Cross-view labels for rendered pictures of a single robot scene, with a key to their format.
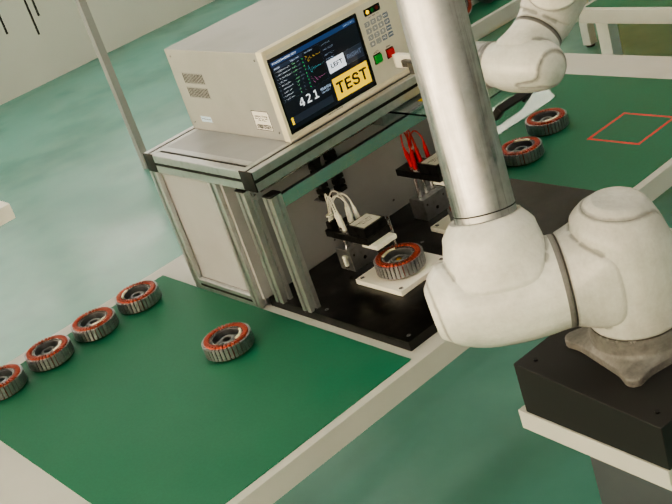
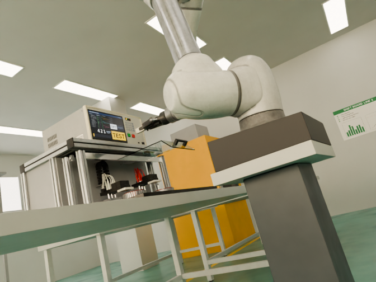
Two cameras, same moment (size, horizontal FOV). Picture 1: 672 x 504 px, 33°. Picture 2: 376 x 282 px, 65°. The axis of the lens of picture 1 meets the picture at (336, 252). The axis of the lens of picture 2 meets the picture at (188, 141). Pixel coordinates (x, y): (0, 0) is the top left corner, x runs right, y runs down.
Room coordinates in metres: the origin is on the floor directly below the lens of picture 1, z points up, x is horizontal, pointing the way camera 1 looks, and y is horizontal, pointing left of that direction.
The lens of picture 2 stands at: (0.84, 0.27, 0.63)
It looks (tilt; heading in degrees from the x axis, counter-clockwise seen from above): 14 degrees up; 332
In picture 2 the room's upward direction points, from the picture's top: 15 degrees counter-clockwise
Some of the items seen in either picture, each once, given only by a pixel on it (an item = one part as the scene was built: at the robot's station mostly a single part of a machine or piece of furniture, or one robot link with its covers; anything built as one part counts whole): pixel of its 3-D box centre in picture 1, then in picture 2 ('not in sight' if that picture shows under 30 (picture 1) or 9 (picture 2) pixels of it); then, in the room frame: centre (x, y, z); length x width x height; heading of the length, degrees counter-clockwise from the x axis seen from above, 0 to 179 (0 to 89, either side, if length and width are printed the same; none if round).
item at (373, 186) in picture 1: (348, 174); (111, 184); (2.52, -0.09, 0.92); 0.66 x 0.01 x 0.30; 123
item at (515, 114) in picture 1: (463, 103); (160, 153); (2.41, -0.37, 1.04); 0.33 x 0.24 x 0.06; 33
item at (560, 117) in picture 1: (546, 121); not in sight; (2.80, -0.64, 0.77); 0.11 x 0.11 x 0.04
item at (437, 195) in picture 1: (429, 202); not in sight; (2.49, -0.25, 0.80); 0.08 x 0.05 x 0.06; 123
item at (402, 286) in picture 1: (402, 270); not in sight; (2.24, -0.12, 0.78); 0.15 x 0.15 x 0.01; 33
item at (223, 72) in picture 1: (296, 54); (96, 139); (2.58, -0.06, 1.22); 0.44 x 0.39 x 0.20; 123
